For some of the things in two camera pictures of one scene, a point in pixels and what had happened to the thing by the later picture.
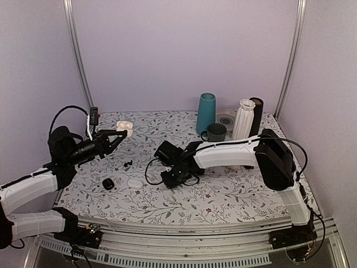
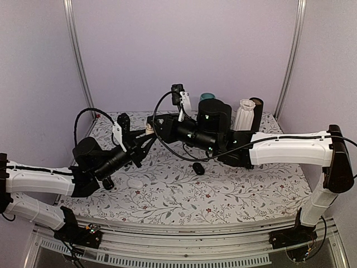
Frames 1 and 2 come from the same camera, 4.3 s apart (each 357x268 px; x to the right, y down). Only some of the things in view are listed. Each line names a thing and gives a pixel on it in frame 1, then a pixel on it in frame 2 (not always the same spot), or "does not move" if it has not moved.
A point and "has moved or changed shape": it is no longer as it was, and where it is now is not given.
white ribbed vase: (244, 119) does not move
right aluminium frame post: (288, 76) does not move
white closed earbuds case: (135, 183) does not move
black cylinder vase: (256, 122) does not move
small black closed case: (107, 183) does not move
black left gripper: (100, 138) → (138, 133)
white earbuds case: (128, 125) has moved or changed shape
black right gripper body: (177, 178) → (199, 140)
